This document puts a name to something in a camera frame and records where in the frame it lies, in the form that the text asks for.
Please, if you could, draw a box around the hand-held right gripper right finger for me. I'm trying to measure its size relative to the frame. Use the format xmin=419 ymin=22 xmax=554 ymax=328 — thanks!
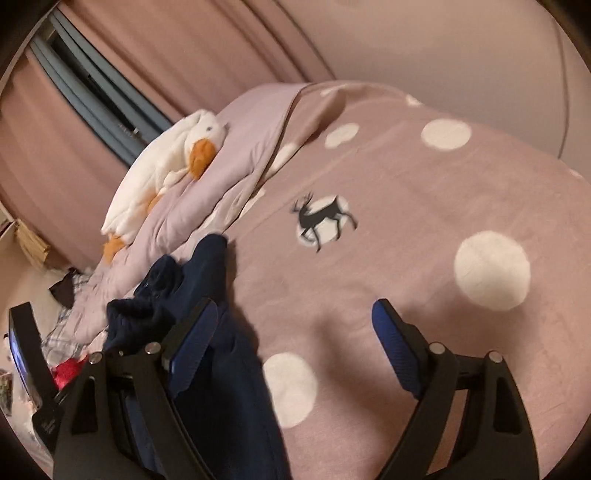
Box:
xmin=372 ymin=299 xmax=540 ymax=480

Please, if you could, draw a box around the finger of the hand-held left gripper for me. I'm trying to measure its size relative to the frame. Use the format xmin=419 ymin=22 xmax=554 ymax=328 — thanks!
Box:
xmin=8 ymin=302 xmax=63 ymax=455

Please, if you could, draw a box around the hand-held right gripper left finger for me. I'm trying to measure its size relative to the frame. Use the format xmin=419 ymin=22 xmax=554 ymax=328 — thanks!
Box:
xmin=52 ymin=298 xmax=219 ymax=480

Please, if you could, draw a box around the navy fleece garment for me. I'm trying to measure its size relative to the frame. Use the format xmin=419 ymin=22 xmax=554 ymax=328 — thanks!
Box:
xmin=104 ymin=233 xmax=293 ymax=480

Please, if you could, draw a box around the grey plaid cloth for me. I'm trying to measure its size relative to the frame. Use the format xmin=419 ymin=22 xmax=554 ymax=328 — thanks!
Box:
xmin=41 ymin=272 xmax=93 ymax=365

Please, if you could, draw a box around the red cloth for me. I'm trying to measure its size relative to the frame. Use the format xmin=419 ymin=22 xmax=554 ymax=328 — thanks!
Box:
xmin=52 ymin=355 xmax=89 ymax=391

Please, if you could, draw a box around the dark cloth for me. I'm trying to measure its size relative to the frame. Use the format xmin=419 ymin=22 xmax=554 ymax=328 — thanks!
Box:
xmin=48 ymin=270 xmax=83 ymax=309

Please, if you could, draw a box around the pale yellow cloth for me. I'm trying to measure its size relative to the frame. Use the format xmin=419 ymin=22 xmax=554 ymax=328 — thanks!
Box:
xmin=14 ymin=220 xmax=49 ymax=267

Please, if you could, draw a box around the pink polka dot bed sheet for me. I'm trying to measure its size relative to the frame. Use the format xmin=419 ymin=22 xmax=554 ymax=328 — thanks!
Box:
xmin=175 ymin=80 xmax=591 ymax=480

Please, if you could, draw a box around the white duck plush toy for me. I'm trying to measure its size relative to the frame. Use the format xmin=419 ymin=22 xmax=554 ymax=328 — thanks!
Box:
xmin=100 ymin=109 xmax=230 ymax=265

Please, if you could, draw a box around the lilac quilt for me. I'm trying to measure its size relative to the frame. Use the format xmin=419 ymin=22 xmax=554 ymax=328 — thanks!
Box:
xmin=44 ymin=83 xmax=320 ymax=357

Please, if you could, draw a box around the pink curtain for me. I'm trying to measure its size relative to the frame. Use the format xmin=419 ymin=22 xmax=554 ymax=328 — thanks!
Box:
xmin=0 ymin=48 xmax=152 ymax=272
xmin=60 ymin=0 xmax=335 ymax=124

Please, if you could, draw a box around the window with blue frame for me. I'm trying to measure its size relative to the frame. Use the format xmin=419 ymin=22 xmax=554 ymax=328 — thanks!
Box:
xmin=30 ymin=9 xmax=175 ymax=168

